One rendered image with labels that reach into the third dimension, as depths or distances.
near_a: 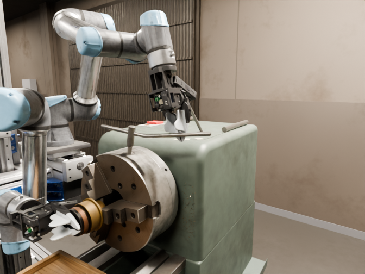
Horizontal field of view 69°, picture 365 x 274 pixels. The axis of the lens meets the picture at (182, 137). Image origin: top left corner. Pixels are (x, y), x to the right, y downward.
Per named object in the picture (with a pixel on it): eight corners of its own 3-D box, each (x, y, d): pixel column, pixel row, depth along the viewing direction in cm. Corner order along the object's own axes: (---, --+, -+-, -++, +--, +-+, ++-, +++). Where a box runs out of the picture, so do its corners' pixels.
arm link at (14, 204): (34, 215, 82) (31, 190, 81) (42, 218, 80) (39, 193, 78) (7, 225, 76) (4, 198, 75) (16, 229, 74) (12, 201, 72)
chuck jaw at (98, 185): (112, 194, 86) (96, 161, 88) (121, 188, 83) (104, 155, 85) (83, 206, 77) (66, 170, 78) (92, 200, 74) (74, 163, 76)
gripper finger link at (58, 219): (62, 238, 62) (40, 228, 67) (83, 228, 67) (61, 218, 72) (61, 226, 62) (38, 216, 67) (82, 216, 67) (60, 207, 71)
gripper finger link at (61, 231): (63, 250, 63) (41, 239, 68) (84, 239, 68) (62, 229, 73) (62, 238, 62) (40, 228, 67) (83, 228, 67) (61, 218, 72)
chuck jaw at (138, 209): (127, 193, 82) (157, 199, 76) (128, 209, 83) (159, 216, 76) (99, 207, 73) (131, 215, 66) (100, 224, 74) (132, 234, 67)
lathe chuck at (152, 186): (98, 215, 101) (105, 136, 92) (164, 255, 86) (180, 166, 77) (78, 224, 93) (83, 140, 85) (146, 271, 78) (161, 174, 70)
